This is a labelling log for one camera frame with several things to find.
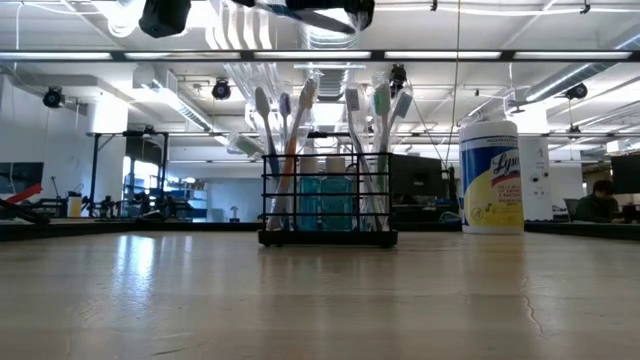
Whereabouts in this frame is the thin hanging cable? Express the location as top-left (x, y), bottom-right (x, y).
top-left (446, 0), bottom-right (462, 166)

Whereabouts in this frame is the black overhead camera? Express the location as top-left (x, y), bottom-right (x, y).
top-left (383, 63), bottom-right (407, 100)

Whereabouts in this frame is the dark desk monitor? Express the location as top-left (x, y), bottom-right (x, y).
top-left (610, 152), bottom-right (640, 196)

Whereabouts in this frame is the silver ventilation duct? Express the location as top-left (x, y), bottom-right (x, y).
top-left (297, 19), bottom-right (369, 104)

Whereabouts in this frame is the orange white toothbrush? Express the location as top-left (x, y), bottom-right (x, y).
top-left (267, 72), bottom-right (321, 232)

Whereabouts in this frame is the person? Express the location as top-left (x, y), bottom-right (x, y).
top-left (573, 179), bottom-right (622, 225)

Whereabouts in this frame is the dark wall monitor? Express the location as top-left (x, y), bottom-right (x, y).
top-left (0, 162), bottom-right (45, 195)

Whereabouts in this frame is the black wire caddy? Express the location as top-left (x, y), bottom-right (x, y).
top-left (257, 152), bottom-right (400, 249)

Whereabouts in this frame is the black background rig frame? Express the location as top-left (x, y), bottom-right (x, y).
top-left (87, 130), bottom-right (171, 219)

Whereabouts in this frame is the yellow blue wipes canister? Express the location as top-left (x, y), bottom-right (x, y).
top-left (458, 118), bottom-right (525, 236)

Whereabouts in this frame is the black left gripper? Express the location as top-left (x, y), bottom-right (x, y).
top-left (138, 0), bottom-right (261, 39)

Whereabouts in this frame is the teal mouthwash bottle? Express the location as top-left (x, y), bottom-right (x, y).
top-left (298, 157), bottom-right (322, 232)
top-left (320, 155), bottom-right (354, 232)

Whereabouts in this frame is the red bar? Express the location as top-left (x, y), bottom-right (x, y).
top-left (3, 182), bottom-right (45, 205)

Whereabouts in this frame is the black equipment cabinet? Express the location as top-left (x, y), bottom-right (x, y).
top-left (389, 153), bottom-right (446, 221)

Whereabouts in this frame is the black ceiling spotlight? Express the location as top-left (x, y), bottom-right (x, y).
top-left (212, 77), bottom-right (232, 101)
top-left (564, 82), bottom-right (589, 101)
top-left (42, 85), bottom-right (66, 109)

